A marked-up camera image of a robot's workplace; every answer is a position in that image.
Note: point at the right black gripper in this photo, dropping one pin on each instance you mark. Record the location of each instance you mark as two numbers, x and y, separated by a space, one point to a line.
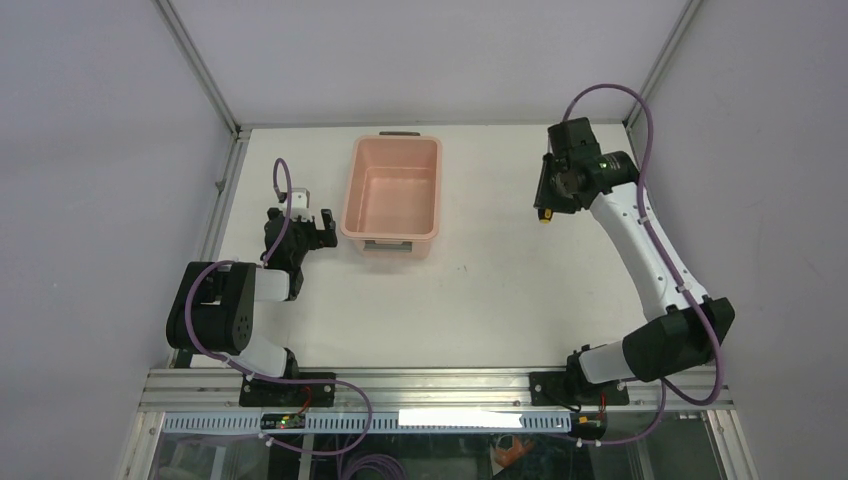
544 199

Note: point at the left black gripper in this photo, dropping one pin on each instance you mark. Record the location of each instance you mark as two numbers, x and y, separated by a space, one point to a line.
319 238

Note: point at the yellow black screwdriver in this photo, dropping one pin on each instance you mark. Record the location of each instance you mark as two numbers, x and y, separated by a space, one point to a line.
545 215

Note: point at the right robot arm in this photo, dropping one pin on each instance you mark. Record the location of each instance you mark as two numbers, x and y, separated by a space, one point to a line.
684 326

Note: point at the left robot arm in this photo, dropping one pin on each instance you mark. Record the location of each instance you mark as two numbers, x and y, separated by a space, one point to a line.
213 311

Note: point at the pink plastic bin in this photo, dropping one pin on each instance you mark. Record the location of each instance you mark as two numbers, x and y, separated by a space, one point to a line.
392 204

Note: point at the orange object under table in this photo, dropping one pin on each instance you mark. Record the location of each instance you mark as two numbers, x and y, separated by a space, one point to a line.
507 449

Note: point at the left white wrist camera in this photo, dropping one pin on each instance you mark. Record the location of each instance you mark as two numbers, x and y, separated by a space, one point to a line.
298 204

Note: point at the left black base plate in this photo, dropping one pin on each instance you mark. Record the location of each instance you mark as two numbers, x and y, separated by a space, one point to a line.
318 392

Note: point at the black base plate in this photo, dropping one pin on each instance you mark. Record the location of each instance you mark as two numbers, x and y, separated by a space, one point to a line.
318 392
570 389

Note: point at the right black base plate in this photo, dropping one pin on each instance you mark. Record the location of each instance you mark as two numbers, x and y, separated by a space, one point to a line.
570 389

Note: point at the aluminium front rail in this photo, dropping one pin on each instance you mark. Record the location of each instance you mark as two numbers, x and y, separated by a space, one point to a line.
217 389

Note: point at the slotted cable duct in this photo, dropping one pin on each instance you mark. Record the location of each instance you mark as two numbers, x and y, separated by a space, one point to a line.
404 421

